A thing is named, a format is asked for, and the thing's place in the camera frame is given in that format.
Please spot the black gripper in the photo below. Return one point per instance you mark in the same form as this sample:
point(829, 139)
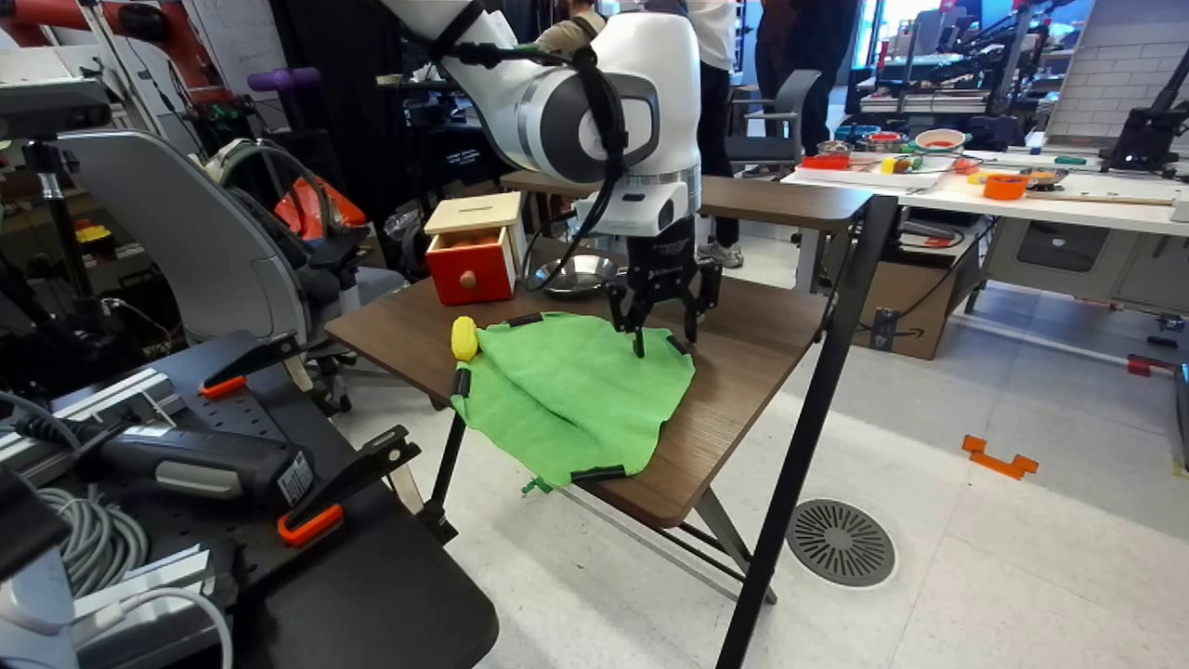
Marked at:
point(670, 263)

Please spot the green cloth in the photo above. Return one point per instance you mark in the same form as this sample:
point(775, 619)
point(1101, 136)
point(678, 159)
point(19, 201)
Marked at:
point(571, 392)

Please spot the yellow toy corn cob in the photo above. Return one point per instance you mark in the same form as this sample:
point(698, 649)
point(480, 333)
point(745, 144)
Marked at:
point(462, 336)

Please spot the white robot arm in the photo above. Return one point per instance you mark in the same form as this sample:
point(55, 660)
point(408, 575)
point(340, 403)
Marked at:
point(560, 114)

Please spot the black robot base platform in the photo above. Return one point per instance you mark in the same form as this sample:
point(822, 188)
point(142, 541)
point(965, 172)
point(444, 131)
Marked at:
point(374, 596)

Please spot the silver metal pan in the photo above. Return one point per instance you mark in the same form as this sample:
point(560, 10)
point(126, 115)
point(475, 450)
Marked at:
point(591, 276)

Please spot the person white shirt black trousers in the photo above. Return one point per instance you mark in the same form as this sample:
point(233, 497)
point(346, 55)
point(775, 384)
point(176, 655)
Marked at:
point(720, 124)

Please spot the wooden box red drawer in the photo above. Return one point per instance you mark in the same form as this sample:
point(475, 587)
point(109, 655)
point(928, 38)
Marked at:
point(471, 245)

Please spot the red tray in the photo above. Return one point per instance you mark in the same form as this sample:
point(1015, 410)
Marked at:
point(828, 160)

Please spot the cardboard box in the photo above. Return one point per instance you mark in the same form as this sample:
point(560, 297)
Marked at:
point(905, 301)

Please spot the round floor drain grate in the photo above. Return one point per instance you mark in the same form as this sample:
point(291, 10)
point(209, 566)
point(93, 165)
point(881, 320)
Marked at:
point(843, 545)

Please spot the person with backpack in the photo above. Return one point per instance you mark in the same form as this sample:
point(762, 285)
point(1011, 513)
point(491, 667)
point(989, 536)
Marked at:
point(571, 36)

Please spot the orange floor marker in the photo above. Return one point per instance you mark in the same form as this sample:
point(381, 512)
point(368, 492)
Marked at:
point(999, 461)

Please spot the orange bag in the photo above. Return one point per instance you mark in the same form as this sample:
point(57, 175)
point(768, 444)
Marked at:
point(317, 206)

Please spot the orange bowl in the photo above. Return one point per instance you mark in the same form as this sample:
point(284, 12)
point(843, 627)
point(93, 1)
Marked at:
point(1006, 188)

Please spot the white work table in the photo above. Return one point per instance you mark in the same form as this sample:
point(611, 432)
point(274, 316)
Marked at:
point(1064, 206)

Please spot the purple foam roll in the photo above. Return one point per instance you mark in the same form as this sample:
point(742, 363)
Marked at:
point(284, 79)

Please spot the grey seat shell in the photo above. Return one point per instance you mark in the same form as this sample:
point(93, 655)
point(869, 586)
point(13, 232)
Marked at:
point(186, 235)

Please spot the black grey handheld device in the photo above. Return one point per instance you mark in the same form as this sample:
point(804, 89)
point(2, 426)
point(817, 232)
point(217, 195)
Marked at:
point(200, 465)

